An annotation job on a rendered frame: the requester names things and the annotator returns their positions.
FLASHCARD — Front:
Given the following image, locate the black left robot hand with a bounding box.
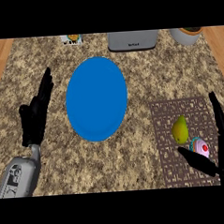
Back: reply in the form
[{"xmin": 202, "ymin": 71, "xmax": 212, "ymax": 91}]
[{"xmin": 16, "ymin": 67, "xmax": 59, "ymax": 149}]

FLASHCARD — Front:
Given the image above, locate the pink cupcake with cherry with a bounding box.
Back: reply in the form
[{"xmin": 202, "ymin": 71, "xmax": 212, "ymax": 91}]
[{"xmin": 188, "ymin": 136, "xmax": 211, "ymax": 159}]

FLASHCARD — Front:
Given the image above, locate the brown patterned placemat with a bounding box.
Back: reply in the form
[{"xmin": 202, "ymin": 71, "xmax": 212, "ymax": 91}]
[{"xmin": 148, "ymin": 95, "xmax": 223, "ymax": 190}]

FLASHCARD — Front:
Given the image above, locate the blue oval plate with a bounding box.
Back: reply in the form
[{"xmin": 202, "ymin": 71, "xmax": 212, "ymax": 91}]
[{"xmin": 63, "ymin": 54, "xmax": 131, "ymax": 144}]

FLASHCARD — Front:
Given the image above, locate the green pear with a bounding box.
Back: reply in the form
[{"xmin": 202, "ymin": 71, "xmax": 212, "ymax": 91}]
[{"xmin": 171, "ymin": 114, "xmax": 191, "ymax": 146}]

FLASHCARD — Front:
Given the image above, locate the white printed box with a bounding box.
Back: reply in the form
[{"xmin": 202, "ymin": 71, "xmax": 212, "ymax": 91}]
[{"xmin": 60, "ymin": 34, "xmax": 83, "ymax": 47}]

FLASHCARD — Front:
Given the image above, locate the grey pot with brown rim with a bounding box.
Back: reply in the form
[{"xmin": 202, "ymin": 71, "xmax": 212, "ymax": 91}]
[{"xmin": 169, "ymin": 26, "xmax": 204, "ymax": 47}]

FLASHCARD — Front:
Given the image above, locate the grey appliance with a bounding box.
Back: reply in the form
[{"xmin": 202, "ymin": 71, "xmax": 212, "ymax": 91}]
[{"xmin": 106, "ymin": 29, "xmax": 161, "ymax": 53}]

